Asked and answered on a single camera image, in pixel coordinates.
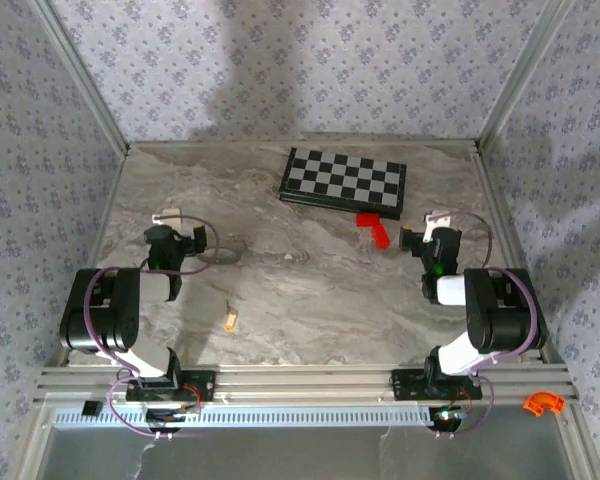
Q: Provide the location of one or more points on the grey metal sheet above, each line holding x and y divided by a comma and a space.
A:
280, 455

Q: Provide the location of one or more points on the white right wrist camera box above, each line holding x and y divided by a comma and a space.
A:
437, 222

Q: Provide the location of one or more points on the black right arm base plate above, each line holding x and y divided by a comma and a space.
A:
405, 385

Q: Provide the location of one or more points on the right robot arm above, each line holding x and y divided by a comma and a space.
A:
495, 310

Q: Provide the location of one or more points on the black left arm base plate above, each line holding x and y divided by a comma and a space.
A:
200, 385

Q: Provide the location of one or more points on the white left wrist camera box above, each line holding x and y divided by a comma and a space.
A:
167, 217

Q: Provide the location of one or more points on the small black box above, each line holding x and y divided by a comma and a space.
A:
91, 408

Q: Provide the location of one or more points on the red plastic block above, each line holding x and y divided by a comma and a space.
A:
377, 232

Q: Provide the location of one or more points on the small circuit board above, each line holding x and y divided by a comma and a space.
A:
172, 415
447, 415

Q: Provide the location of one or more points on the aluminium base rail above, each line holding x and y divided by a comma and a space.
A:
305, 382

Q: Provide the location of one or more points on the black grey chessboard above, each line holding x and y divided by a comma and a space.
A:
342, 177

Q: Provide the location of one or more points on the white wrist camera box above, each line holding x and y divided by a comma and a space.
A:
437, 222
167, 217

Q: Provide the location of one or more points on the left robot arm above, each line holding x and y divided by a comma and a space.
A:
115, 310

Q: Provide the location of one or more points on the aluminium frame post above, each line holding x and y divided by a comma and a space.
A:
522, 75
88, 85

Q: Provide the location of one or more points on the key with orange tag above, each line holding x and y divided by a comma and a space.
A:
230, 321

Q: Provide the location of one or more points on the orange pipe elbow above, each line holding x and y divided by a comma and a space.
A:
535, 404

